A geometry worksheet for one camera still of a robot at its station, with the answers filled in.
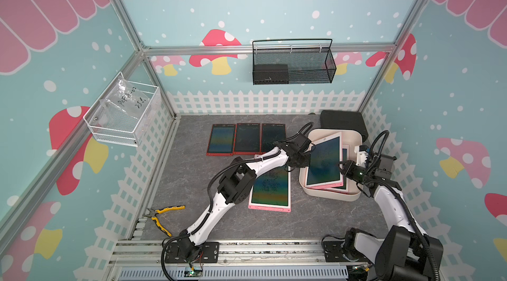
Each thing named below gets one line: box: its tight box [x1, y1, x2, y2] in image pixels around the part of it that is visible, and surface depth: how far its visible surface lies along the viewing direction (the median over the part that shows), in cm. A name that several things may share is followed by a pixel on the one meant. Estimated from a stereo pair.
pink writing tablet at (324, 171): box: [304, 131, 344, 190], surface depth 96 cm
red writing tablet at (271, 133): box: [260, 123, 286, 154], surface depth 116 cm
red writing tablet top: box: [205, 124, 236, 157], surface depth 111 cm
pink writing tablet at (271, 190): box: [248, 164, 292, 213], surface depth 91 cm
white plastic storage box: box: [299, 128, 364, 202], surface depth 90 cm
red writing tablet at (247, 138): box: [233, 122, 263, 156], surface depth 112 cm
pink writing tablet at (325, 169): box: [304, 131, 344, 190], surface depth 96 cm
